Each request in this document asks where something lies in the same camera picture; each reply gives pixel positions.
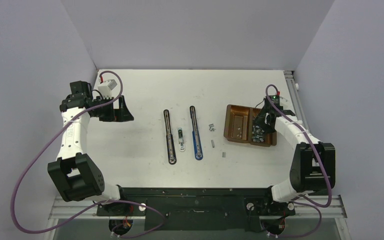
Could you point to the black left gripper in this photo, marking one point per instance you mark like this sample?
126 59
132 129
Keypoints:
120 115

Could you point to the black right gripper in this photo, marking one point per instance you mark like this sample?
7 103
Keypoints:
259 122

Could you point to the pile of staple strips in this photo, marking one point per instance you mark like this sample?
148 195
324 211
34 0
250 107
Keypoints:
257 135

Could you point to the grey staple strip cluster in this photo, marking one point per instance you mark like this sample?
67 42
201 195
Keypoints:
211 127

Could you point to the brown wooden tray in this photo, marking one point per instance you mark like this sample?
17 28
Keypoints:
239 125

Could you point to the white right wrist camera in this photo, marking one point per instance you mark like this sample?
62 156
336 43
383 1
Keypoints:
283 100

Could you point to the black stapler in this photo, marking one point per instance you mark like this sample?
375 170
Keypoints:
171 154

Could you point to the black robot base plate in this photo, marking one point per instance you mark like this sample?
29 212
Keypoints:
201 209

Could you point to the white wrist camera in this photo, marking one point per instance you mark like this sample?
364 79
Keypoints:
106 87
283 100

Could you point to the aluminium side rail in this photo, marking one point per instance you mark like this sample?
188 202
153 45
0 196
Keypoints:
336 209

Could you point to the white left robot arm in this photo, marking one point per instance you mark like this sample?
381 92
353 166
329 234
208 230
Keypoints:
74 173

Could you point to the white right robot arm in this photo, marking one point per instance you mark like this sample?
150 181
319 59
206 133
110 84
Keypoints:
312 174

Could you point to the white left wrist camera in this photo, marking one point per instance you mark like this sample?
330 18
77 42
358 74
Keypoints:
106 87

